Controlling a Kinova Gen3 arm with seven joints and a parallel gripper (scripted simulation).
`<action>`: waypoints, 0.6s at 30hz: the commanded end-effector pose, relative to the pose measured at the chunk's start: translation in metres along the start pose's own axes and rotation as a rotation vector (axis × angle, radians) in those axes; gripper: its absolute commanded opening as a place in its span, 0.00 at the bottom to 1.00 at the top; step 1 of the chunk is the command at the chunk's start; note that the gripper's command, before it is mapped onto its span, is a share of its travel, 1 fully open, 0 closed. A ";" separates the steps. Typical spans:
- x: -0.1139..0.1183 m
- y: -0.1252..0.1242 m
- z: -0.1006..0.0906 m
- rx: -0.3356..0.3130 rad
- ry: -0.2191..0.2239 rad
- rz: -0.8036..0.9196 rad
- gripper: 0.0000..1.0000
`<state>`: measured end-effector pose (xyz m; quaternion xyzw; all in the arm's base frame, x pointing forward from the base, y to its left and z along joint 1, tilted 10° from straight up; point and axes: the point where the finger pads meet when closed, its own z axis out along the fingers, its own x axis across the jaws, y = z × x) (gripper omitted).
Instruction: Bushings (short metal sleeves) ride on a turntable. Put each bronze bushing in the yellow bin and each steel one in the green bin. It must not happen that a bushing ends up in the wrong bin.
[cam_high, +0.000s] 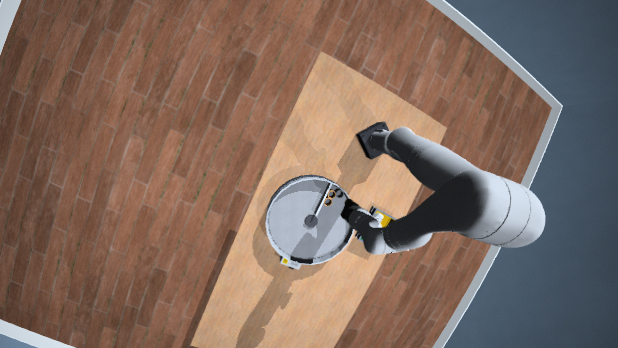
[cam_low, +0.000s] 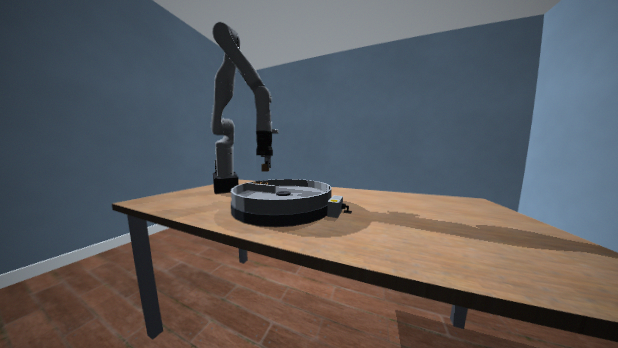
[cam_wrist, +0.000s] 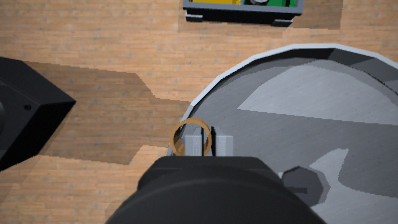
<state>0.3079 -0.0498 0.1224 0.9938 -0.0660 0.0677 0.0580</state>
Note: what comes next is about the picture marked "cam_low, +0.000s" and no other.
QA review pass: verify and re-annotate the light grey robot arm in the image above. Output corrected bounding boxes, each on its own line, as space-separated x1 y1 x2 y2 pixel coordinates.
211 22 272 177

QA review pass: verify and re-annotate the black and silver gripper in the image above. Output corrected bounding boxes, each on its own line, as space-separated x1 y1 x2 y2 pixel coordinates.
256 120 279 168

